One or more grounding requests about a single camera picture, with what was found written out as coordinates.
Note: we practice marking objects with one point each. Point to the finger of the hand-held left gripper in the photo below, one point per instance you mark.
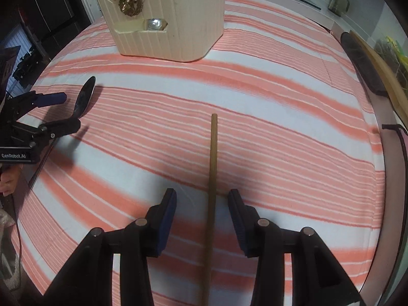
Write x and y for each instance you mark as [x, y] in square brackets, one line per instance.
[63, 127]
[51, 98]

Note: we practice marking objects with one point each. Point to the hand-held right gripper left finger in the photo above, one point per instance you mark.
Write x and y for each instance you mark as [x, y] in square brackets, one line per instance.
[165, 223]

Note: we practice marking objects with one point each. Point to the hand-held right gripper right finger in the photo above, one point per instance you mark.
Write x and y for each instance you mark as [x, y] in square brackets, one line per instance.
[239, 226]

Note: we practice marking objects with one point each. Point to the metal spoon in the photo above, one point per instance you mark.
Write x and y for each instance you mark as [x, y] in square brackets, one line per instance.
[84, 97]
[154, 25]

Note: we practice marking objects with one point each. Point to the wooden chopstick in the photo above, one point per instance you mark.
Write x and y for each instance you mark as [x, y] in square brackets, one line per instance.
[212, 165]

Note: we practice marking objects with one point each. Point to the cream ribbed utensil holder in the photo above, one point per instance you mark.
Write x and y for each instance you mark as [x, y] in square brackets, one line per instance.
[185, 22]

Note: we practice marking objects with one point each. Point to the person's left hand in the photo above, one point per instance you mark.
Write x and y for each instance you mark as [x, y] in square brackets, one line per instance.
[8, 181]

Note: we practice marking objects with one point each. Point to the dark refrigerator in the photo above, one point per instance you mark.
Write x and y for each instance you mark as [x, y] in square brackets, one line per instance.
[54, 9]

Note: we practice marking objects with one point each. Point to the white fuzzy cloth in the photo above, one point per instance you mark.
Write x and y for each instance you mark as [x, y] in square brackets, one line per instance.
[8, 251]

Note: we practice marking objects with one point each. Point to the orange white striped cloth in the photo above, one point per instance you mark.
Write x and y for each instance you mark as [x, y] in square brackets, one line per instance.
[255, 118]

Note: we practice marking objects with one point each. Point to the dark seat cushion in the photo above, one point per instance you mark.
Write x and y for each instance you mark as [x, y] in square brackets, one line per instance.
[363, 67]

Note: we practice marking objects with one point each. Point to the green mesh bag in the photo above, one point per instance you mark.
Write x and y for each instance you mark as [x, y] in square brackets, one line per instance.
[393, 52]

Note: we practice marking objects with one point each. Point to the curved wooden rail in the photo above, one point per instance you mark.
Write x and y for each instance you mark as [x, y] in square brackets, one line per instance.
[382, 67]

